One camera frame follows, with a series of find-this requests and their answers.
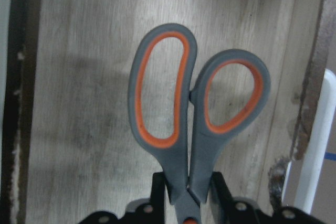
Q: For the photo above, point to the grey orange scissors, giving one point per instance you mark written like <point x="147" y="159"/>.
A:
<point x="189" y="154"/>

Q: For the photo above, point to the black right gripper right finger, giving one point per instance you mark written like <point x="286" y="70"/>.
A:
<point x="242" y="210"/>

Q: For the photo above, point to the white drawer handle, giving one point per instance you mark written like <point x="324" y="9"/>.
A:
<point x="302" y="177"/>

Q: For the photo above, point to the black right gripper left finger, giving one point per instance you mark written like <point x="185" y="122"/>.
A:
<point x="147" y="210"/>

